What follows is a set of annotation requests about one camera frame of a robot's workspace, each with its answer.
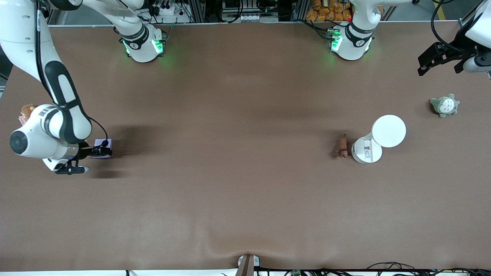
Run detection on aluminium frame bar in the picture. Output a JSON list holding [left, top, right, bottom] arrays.
[[458, 0, 486, 30]]

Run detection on pile of orange plush toys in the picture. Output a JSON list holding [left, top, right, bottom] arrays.
[[305, 0, 385, 22]]

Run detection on metal table clamp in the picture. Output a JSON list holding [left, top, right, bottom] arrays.
[[237, 254, 260, 276]]

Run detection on lilac flip phone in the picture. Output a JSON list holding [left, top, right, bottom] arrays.
[[94, 138, 113, 159]]

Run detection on grey-green Totoro plush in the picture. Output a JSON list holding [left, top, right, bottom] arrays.
[[429, 94, 460, 118]]

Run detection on white power strip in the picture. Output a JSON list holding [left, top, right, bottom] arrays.
[[159, 5, 188, 16]]

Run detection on small brown lion statue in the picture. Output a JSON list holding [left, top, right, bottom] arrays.
[[335, 134, 349, 159]]

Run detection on brown plush toy with tag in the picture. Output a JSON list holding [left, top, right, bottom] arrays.
[[18, 104, 36, 126]]

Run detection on white round desk lamp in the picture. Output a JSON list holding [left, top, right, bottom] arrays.
[[351, 115, 407, 165]]

